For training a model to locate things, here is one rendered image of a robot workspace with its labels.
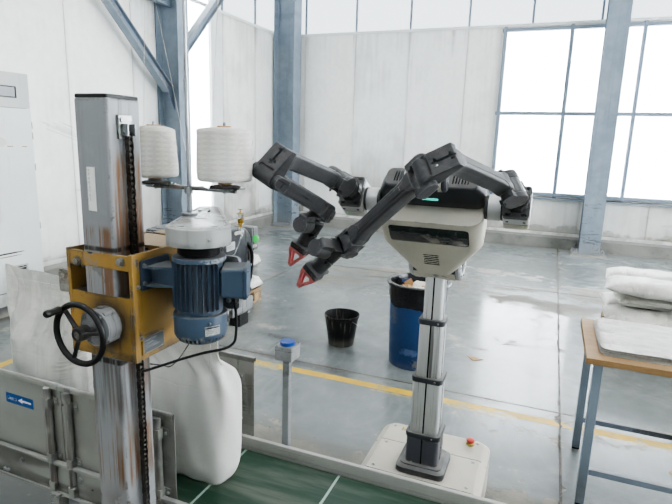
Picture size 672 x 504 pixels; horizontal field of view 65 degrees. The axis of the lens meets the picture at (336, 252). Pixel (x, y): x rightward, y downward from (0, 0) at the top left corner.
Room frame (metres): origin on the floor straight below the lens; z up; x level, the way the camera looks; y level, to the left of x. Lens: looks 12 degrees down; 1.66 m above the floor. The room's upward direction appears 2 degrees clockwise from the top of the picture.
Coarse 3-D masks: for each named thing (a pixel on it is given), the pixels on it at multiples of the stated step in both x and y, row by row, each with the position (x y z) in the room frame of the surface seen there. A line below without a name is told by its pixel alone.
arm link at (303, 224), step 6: (330, 210) 1.89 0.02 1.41; (300, 216) 1.85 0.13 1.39; (306, 216) 1.85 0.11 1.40; (312, 216) 1.87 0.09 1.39; (318, 216) 1.91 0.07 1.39; (330, 216) 1.89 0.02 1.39; (294, 222) 1.86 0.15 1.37; (300, 222) 1.85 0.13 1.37; (306, 222) 1.84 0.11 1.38; (312, 222) 1.87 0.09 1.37; (324, 222) 1.89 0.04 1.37; (294, 228) 1.86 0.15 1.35; (300, 228) 1.84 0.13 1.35; (306, 228) 1.84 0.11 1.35; (312, 228) 1.87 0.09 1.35
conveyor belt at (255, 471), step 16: (240, 464) 1.90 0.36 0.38; (256, 464) 1.91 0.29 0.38; (272, 464) 1.91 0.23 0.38; (288, 464) 1.91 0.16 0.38; (192, 480) 1.79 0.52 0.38; (240, 480) 1.80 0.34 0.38; (256, 480) 1.81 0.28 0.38; (272, 480) 1.81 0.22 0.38; (288, 480) 1.81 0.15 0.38; (304, 480) 1.81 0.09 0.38; (320, 480) 1.82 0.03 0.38; (336, 480) 1.82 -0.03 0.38; (352, 480) 1.82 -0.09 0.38; (192, 496) 1.70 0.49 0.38; (208, 496) 1.70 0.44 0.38; (224, 496) 1.71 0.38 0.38; (240, 496) 1.71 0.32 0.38; (256, 496) 1.71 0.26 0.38; (272, 496) 1.72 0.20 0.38; (288, 496) 1.72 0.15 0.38; (304, 496) 1.72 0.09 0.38; (320, 496) 1.72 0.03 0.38; (336, 496) 1.73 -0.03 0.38; (352, 496) 1.73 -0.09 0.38; (368, 496) 1.73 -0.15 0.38; (384, 496) 1.74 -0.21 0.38; (400, 496) 1.74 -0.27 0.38
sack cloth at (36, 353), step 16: (16, 272) 2.20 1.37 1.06; (32, 272) 2.16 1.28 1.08; (16, 288) 2.21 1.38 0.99; (32, 288) 2.17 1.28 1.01; (48, 288) 2.14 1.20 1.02; (16, 304) 2.19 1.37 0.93; (32, 304) 2.16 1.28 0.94; (48, 304) 2.13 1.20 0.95; (16, 320) 2.14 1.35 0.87; (32, 320) 2.13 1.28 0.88; (48, 320) 2.10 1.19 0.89; (64, 320) 2.07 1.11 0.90; (16, 336) 2.09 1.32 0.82; (32, 336) 2.07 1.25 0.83; (48, 336) 2.05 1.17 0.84; (64, 336) 2.02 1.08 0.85; (16, 352) 2.09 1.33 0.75; (32, 352) 2.05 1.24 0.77; (48, 352) 2.02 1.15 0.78; (80, 352) 2.04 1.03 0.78; (16, 368) 2.10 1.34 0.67; (32, 368) 2.05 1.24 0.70; (48, 368) 2.01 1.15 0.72; (64, 368) 2.01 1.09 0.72; (80, 368) 2.05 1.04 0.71; (64, 384) 2.01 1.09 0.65; (80, 384) 2.04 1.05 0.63
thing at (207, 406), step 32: (160, 352) 1.90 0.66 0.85; (192, 352) 1.86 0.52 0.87; (160, 384) 1.85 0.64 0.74; (192, 384) 1.79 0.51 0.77; (224, 384) 1.77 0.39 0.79; (192, 416) 1.78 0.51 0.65; (224, 416) 1.76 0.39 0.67; (192, 448) 1.78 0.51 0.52; (224, 448) 1.76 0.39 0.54; (224, 480) 1.78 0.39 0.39
